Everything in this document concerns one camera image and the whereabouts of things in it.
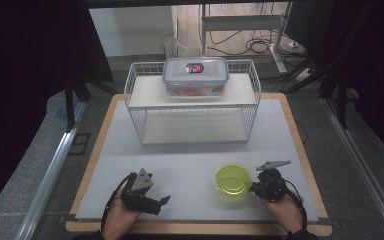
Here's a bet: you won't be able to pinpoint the black metal stand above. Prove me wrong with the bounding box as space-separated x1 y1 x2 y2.
319 64 352 130
63 78 115 132

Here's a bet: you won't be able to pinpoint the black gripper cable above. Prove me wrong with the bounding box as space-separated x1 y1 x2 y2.
279 179 310 231
100 174 138 232

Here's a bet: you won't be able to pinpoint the person's left hand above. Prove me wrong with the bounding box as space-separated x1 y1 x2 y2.
103 187 142 240

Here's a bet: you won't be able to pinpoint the black floor cables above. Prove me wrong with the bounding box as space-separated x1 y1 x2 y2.
209 29 308 58

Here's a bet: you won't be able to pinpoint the white table mat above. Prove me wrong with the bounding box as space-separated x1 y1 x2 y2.
74 98 320 223

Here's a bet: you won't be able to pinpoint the dark curtain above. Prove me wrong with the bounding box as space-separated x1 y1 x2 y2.
0 0 114 221
284 0 384 164

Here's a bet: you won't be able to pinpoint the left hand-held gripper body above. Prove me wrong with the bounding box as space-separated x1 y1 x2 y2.
119 167 163 216

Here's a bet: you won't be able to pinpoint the white wire shelf rack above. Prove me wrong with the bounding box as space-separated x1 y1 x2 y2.
123 58 262 146

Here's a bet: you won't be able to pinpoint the clear plastic food container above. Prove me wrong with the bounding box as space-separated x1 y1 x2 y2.
161 56 231 98

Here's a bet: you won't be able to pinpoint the person's right hand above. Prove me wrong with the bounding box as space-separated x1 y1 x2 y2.
260 189 305 235

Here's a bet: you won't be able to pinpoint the white power strip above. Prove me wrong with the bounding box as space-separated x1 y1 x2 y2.
294 67 314 83

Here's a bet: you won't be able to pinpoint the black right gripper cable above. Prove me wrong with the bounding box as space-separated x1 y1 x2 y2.
279 179 310 231

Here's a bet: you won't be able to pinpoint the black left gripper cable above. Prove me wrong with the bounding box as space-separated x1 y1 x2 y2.
100 174 138 232

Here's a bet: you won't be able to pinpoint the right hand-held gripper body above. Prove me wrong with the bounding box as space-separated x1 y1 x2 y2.
255 159 293 203

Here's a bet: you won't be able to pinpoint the aluminium rail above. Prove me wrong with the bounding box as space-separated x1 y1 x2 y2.
14 99 88 240
322 97 384 240

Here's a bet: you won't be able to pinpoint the white metal desk frame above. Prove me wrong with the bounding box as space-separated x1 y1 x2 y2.
199 2 294 75

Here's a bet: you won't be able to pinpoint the green translucent lidded bowl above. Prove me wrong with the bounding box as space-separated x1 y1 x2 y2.
214 162 253 197

